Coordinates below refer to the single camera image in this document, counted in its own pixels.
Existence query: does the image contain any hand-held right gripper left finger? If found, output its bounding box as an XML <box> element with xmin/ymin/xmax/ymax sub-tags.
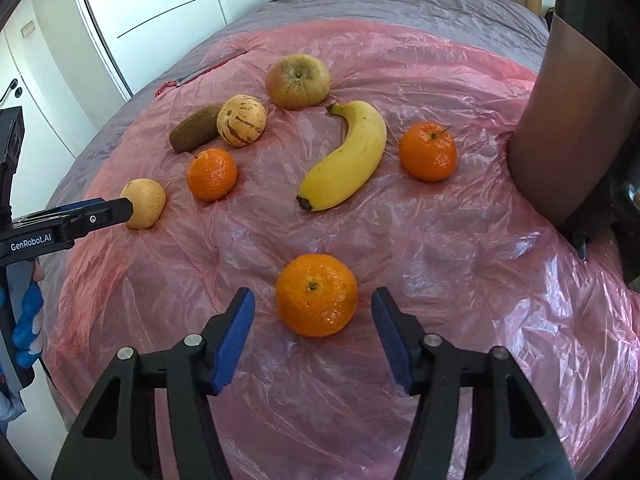
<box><xmin>52</xmin><ymin>287</ymin><xmax>257</xmax><ymax>480</ymax></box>

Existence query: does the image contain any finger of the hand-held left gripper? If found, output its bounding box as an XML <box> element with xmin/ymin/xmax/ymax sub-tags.
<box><xmin>20</xmin><ymin>199</ymin><xmax>104</xmax><ymax>221</ymax></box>
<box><xmin>67</xmin><ymin>197</ymin><xmax>136</xmax><ymax>239</ymax></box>

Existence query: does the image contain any striped yellow pepino melon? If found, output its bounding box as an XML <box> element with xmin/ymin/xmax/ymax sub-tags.
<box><xmin>216</xmin><ymin>95</ymin><xmax>267</xmax><ymax>148</ymax></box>

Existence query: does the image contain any stainless steel electric kettle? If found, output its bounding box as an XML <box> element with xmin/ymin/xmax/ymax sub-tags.
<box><xmin>507</xmin><ymin>0</ymin><xmax>640</xmax><ymax>281</ymax></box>

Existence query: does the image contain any red-green apple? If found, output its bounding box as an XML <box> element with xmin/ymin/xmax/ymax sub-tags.
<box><xmin>264</xmin><ymin>54</ymin><xmax>331</xmax><ymax>110</ymax></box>

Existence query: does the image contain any brown kiwi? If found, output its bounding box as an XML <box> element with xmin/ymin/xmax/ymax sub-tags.
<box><xmin>169</xmin><ymin>104</ymin><xmax>224</xmax><ymax>154</ymax></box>

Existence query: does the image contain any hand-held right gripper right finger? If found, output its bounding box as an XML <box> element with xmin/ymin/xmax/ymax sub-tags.
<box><xmin>371</xmin><ymin>287</ymin><xmax>576</xmax><ymax>480</ymax></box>

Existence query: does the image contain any small yellow round pear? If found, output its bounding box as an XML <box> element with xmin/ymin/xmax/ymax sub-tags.
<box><xmin>120</xmin><ymin>178</ymin><xmax>167</xmax><ymax>231</ymax></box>

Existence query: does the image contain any white wardrobe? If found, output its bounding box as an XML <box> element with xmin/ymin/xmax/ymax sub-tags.
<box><xmin>0</xmin><ymin>0</ymin><xmax>321</xmax><ymax>211</ymax></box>

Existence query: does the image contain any person's left hand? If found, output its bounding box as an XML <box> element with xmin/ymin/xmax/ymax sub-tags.
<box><xmin>12</xmin><ymin>265</ymin><xmax>46</xmax><ymax>367</ymax></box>

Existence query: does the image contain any bed with purple sheet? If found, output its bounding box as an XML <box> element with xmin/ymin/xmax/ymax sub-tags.
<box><xmin>45</xmin><ymin>0</ymin><xmax>555</xmax><ymax>241</ymax></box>

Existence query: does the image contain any yellow banana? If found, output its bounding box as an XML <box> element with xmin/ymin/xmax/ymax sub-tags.
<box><xmin>296</xmin><ymin>100</ymin><xmax>388</xmax><ymax>212</ymax></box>

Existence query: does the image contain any orange mandarin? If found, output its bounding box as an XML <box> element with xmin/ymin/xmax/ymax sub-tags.
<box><xmin>275</xmin><ymin>254</ymin><xmax>359</xmax><ymax>338</ymax></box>
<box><xmin>399</xmin><ymin>121</ymin><xmax>458</xmax><ymax>183</ymax></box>
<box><xmin>186</xmin><ymin>148</ymin><xmax>238</xmax><ymax>203</ymax></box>

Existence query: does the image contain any pink plastic sheet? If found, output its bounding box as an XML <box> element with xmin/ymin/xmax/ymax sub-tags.
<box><xmin>42</xmin><ymin>20</ymin><xmax>640</xmax><ymax>480</ymax></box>

